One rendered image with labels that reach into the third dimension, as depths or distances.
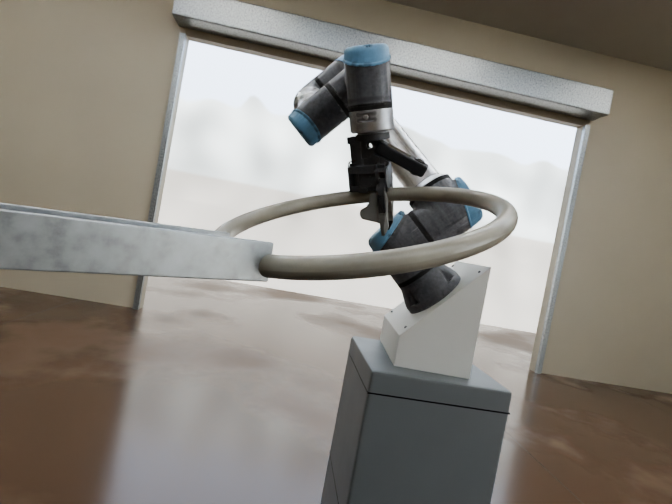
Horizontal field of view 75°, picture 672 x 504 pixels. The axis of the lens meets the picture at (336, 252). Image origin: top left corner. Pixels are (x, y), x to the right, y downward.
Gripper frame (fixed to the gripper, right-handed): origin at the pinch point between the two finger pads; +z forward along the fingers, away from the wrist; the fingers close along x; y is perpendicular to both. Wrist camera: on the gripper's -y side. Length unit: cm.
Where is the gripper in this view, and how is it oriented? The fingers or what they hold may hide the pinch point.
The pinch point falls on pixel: (388, 226)
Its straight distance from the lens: 96.7
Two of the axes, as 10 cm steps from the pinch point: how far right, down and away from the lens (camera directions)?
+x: -3.0, 3.0, -9.0
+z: 1.0, 9.5, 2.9
